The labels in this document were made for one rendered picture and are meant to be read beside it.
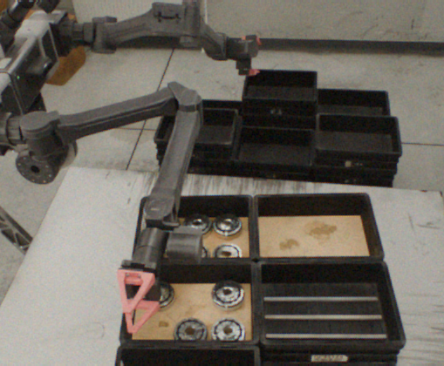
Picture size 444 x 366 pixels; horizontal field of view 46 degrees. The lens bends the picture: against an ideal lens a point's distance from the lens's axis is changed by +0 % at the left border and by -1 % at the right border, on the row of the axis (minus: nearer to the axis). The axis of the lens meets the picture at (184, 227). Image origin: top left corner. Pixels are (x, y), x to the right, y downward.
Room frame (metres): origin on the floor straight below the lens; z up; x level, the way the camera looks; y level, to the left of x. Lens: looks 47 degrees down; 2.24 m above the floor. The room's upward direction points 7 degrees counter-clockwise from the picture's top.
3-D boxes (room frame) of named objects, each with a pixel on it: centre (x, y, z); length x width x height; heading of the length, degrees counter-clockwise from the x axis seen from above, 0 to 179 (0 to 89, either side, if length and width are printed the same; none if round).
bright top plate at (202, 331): (0.85, 0.02, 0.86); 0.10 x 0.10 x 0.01
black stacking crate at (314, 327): (0.86, -0.39, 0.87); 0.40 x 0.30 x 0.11; 82
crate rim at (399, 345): (0.86, -0.39, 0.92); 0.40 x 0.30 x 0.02; 82
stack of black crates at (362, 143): (2.02, -0.90, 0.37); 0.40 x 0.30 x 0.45; 74
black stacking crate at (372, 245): (1.15, -0.43, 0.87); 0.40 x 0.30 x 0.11; 82
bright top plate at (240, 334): (0.83, -0.09, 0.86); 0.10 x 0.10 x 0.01
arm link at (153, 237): (0.68, 0.06, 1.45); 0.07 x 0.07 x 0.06; 75
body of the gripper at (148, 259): (0.63, 0.08, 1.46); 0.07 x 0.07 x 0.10; 75
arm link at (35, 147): (1.10, 0.34, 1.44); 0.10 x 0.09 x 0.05; 74
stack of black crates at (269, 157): (2.13, -0.51, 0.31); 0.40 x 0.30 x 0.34; 74
